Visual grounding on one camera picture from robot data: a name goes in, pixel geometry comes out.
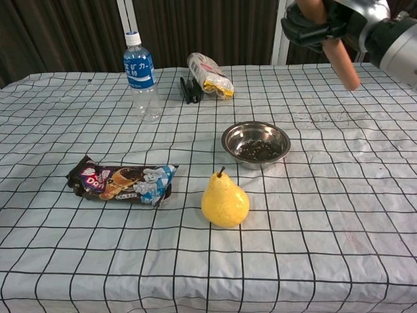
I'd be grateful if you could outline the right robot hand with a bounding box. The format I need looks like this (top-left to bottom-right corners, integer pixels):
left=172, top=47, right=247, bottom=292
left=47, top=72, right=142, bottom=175
left=280, top=0, right=392, bottom=55

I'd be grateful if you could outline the wooden rolling pin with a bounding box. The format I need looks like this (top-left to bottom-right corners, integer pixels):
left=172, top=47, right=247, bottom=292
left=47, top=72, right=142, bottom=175
left=295, top=0, right=361, bottom=91

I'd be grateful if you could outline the metal bowl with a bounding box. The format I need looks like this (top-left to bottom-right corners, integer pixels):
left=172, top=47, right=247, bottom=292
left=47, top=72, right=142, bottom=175
left=221, top=121, right=291, bottom=170

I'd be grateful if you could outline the white yellow snack bag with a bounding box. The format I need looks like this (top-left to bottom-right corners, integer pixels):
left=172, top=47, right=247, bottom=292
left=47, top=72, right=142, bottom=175
left=186, top=52, right=235, bottom=100

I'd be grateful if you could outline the black clip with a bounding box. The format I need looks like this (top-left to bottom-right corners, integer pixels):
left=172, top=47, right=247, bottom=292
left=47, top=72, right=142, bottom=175
left=180, top=76, right=203, bottom=105

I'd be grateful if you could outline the blue label water bottle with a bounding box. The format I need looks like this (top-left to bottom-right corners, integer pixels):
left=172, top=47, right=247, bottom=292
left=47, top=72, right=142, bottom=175
left=122, top=31, right=162, bottom=123

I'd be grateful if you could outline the yellow pear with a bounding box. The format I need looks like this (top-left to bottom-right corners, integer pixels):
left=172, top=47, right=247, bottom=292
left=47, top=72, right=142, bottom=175
left=201, top=166, right=251, bottom=228

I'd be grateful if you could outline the dark brown curtain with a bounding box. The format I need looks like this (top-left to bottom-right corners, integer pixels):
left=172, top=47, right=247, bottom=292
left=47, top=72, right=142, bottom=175
left=0, top=0, right=417, bottom=89

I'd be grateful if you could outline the brown chocolate snack packet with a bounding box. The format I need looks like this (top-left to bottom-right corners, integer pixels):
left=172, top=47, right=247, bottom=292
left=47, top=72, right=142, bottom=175
left=66, top=155, right=179, bottom=208

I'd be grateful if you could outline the checked white tablecloth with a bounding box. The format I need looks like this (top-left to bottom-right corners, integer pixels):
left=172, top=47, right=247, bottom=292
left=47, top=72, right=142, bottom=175
left=0, top=61, right=417, bottom=313

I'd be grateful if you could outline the white frame post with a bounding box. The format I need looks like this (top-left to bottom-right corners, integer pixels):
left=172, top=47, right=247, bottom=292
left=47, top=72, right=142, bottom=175
left=270, top=0, right=291, bottom=65
left=116, top=0, right=141, bottom=71

